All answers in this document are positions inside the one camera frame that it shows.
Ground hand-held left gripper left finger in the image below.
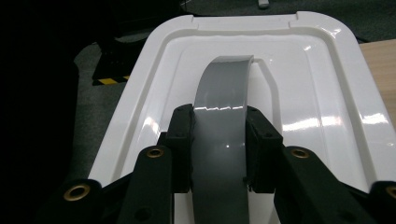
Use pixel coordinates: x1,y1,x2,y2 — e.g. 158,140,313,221
158,103,196,194

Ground white container lid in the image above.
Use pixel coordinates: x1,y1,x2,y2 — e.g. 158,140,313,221
88,10,396,224

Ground black stand base yellow stripes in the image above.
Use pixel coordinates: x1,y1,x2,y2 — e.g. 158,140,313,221
92,38,132,87

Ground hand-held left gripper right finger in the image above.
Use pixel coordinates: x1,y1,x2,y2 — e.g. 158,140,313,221
244,105,285,194

